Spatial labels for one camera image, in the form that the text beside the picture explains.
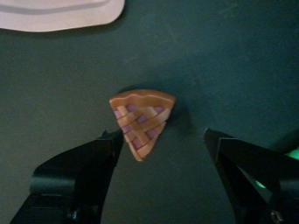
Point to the toy lattice pie slice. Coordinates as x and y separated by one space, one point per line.
142 122

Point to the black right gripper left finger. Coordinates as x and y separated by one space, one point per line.
78 175

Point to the grey bowl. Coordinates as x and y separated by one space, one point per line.
58 13

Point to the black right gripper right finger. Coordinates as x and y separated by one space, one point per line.
249 169

